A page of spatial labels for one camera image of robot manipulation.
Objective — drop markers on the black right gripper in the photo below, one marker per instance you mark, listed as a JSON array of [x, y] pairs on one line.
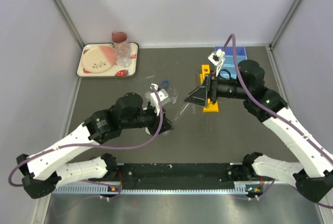
[[199, 96]]

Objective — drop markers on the blue safety glasses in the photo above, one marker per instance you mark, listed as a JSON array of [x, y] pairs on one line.
[[164, 84]]

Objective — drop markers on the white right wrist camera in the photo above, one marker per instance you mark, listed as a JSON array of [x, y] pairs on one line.
[[217, 59]]

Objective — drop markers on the pink cream plate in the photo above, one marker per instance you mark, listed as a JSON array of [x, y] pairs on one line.
[[99, 59]]

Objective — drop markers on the strawberry pattern tray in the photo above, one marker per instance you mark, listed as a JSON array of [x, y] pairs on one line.
[[117, 70]]

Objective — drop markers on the pink mug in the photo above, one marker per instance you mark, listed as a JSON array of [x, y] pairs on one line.
[[119, 40]]

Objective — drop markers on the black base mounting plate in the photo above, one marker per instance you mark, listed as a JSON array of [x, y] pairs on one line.
[[184, 176]]

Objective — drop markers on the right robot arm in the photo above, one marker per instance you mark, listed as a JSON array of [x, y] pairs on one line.
[[311, 175]]

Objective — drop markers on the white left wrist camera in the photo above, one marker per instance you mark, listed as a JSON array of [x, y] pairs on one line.
[[158, 98]]

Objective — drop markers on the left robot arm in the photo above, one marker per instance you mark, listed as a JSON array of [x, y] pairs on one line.
[[52, 168]]

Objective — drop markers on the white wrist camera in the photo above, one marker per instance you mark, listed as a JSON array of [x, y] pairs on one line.
[[217, 59], [158, 98]]

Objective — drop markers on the clear glass beaker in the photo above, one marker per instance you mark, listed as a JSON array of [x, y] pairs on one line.
[[173, 95]]

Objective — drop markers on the clear plastic bottle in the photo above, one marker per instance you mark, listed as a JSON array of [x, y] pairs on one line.
[[123, 53]]

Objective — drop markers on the blue divided storage bin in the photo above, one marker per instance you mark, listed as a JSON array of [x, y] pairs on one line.
[[229, 63]]

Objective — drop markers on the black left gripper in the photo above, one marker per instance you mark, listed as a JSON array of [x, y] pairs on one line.
[[153, 129]]

